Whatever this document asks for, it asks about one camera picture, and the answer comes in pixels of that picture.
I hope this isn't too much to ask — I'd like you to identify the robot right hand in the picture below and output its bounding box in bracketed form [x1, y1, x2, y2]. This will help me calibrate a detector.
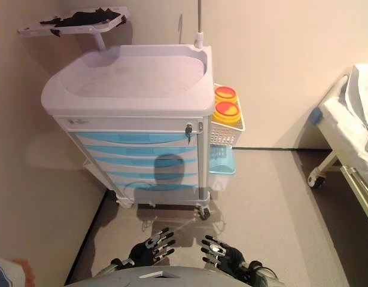
[200, 234, 247, 276]

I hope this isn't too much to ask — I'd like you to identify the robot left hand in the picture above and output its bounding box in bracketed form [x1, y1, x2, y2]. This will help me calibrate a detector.
[128, 227, 176, 267]

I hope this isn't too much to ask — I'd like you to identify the robot grey torso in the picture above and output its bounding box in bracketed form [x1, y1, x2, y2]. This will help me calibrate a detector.
[63, 265, 253, 287]

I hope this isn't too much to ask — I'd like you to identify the cart caster wheel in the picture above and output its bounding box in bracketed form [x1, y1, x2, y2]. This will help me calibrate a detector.
[195, 206, 211, 221]

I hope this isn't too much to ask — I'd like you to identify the translucent white bin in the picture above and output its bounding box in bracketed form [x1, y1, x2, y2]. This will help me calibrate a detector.
[207, 173, 229, 192]

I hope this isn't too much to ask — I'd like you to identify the blue waste bin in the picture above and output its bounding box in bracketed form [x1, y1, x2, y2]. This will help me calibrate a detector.
[209, 145, 237, 176]

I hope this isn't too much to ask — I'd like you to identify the bed caster wheel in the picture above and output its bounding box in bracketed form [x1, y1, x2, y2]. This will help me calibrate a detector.
[308, 175, 327, 189]

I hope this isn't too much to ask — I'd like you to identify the white mesh basket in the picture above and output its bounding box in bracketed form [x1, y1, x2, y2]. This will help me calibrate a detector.
[209, 84, 246, 147]

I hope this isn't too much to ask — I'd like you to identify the white medical cart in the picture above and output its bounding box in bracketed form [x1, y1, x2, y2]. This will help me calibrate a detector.
[41, 44, 214, 221]

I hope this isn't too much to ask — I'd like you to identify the hospital bed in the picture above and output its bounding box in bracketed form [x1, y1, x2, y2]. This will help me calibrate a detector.
[308, 63, 368, 240]

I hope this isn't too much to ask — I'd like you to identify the white side shelf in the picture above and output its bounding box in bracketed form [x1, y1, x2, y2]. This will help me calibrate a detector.
[17, 6, 131, 50]

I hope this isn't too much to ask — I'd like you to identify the metal IV pole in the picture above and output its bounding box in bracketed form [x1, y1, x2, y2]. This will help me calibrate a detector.
[194, 0, 205, 48]

